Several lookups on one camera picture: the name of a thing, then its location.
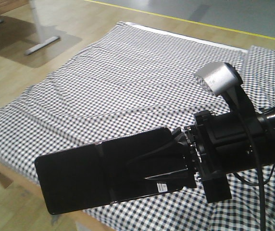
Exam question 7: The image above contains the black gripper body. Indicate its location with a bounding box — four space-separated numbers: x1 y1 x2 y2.
186 110 262 203

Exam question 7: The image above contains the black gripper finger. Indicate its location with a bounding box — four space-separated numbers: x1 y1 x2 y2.
126 127 197 188

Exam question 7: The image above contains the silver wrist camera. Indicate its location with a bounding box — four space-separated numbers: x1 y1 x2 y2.
194 62 243 96

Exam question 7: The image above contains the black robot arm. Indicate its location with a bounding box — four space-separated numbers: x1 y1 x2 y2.
126 107 275 203

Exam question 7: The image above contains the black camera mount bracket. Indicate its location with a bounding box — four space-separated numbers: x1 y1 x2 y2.
222 85 256 119

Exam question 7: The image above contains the black camera cable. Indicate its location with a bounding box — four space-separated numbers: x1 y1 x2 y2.
233 96 275 231

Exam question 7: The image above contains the small-check gingham bed sheet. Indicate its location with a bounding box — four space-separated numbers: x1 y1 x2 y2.
0 22 246 182

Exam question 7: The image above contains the black smartphone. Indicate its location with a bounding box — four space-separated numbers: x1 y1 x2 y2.
34 135 180 215

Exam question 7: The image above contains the grey table leg base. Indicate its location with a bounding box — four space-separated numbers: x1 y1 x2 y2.
25 36 60 55

